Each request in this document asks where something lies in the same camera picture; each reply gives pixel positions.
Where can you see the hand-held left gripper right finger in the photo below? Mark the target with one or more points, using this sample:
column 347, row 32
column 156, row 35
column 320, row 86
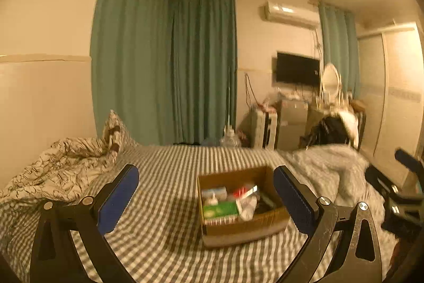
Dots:
column 296, row 200

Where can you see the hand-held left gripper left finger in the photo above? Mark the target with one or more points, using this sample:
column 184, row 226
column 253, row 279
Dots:
column 116, row 200

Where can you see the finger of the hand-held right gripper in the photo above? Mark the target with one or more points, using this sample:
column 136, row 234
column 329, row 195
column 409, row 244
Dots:
column 409, row 160
column 381, row 178

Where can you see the clear plastic jar blue label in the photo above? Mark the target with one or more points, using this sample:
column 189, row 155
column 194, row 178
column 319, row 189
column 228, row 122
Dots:
column 247, row 207

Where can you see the cardboard box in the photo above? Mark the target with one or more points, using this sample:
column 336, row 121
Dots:
column 241, row 231

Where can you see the green medicine box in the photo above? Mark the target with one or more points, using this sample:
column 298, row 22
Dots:
column 220, row 210

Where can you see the grey checkered quilt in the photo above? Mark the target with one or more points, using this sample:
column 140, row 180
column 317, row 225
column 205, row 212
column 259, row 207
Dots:
column 328, row 167

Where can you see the white louvered wardrobe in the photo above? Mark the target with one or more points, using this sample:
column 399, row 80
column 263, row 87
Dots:
column 391, row 104

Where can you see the white jacket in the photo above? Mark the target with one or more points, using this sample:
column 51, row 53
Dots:
column 351, row 124

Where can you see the floral pillow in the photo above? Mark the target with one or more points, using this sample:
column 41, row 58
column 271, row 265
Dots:
column 114, row 132

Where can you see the black bag on chair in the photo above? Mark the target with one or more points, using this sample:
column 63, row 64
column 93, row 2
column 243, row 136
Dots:
column 323, row 133

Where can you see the floral white duvet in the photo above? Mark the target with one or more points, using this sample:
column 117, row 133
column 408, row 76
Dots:
column 49, row 167

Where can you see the silver small fridge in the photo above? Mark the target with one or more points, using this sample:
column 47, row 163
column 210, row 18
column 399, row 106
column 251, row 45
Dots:
column 293, row 124

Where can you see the wooden dressing table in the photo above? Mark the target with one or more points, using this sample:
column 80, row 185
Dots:
column 318, row 112

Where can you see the oval white vanity mirror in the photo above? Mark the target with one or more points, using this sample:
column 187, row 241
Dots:
column 331, row 80

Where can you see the white mop pole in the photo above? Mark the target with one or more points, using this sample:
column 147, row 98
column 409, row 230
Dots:
column 229, row 97

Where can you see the narrow green curtain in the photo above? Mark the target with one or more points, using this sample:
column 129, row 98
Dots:
column 341, row 51

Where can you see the wide green curtain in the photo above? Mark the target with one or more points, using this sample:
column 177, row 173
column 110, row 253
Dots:
column 132, row 54

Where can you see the white air conditioner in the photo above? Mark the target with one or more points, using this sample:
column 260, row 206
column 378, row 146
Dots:
column 291, row 13

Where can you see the black wall television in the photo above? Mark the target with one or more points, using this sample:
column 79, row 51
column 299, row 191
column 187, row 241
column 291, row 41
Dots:
column 298, row 68

